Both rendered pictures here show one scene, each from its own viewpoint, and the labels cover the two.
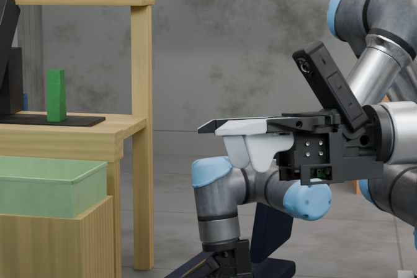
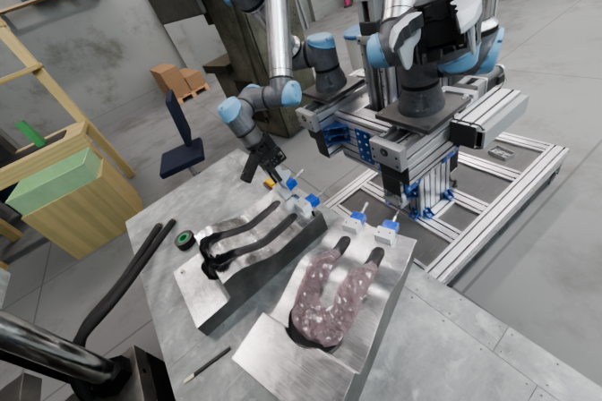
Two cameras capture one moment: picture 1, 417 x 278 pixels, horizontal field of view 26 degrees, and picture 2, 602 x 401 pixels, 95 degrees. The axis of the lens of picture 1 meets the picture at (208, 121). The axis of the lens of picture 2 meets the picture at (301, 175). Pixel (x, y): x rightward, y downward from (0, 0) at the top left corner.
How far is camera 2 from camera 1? 0.89 m
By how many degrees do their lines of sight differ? 39
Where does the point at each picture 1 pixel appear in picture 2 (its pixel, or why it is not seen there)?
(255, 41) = (95, 67)
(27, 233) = (80, 196)
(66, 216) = (93, 179)
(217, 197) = (245, 120)
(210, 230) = (250, 139)
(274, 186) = (270, 98)
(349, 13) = not seen: outside the picture
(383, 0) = not seen: outside the picture
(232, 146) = (404, 52)
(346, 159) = not seen: hidden behind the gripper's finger
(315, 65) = not seen: outside the picture
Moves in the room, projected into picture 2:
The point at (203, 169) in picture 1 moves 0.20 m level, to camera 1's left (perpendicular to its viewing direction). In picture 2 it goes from (229, 109) to (170, 148)
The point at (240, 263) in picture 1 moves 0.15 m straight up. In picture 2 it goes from (270, 145) to (252, 106)
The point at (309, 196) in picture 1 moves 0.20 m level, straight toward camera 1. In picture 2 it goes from (295, 91) to (340, 102)
